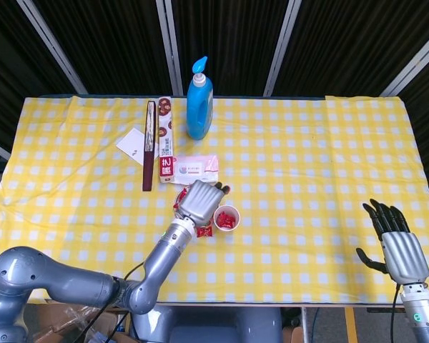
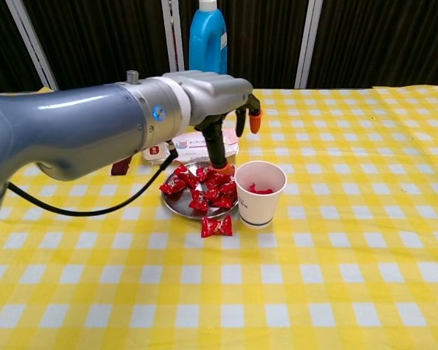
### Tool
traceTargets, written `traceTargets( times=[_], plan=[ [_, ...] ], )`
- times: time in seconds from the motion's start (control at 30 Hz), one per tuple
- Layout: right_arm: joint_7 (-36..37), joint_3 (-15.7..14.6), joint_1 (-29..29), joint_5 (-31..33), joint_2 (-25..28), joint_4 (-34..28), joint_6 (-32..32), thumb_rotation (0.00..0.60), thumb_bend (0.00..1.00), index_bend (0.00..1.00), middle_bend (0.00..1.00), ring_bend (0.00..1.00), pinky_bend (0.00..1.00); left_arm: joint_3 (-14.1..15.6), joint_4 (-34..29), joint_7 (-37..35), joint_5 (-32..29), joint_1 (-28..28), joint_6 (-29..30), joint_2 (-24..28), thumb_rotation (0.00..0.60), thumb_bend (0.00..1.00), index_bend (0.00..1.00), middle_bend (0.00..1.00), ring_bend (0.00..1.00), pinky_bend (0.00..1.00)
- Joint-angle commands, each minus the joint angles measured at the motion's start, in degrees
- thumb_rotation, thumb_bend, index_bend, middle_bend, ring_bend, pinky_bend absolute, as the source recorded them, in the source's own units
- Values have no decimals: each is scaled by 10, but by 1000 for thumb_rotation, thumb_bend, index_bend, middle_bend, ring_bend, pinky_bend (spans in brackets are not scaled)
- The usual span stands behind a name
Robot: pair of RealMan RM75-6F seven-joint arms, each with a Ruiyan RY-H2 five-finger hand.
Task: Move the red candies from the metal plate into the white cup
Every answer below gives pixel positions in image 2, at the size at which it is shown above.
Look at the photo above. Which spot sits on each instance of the red candy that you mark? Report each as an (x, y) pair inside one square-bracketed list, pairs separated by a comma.
[(224, 202), (219, 178), (199, 201), (172, 187), (203, 173), (216, 226), (259, 189), (211, 195), (185, 174), (228, 188)]

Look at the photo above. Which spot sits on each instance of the blue detergent bottle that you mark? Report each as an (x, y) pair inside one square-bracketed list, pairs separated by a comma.
[(204, 43)]

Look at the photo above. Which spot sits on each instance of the silver metal plate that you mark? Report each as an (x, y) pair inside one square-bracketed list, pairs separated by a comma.
[(179, 206)]

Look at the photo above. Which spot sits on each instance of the pink white wet wipes pack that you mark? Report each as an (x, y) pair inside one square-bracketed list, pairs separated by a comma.
[(190, 149)]

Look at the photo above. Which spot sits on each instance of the yellow white checkered tablecloth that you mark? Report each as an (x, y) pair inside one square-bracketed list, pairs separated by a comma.
[(314, 255)]

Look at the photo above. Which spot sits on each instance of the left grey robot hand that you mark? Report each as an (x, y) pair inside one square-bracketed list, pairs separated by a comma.
[(215, 98)]

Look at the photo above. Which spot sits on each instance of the white paper cup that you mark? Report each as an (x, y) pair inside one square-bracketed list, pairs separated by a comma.
[(259, 211)]

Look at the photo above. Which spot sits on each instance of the black pleated curtain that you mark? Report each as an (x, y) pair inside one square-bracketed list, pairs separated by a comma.
[(0, 43), (102, 43), (263, 43), (387, 43)]

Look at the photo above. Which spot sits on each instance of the red white cling film box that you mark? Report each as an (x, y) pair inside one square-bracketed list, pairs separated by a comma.
[(155, 153)]

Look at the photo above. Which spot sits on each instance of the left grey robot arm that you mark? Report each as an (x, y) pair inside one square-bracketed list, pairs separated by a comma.
[(76, 120)]

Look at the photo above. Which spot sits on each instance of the white frame post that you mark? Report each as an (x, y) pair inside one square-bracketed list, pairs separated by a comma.
[(308, 43), (166, 36), (31, 43)]

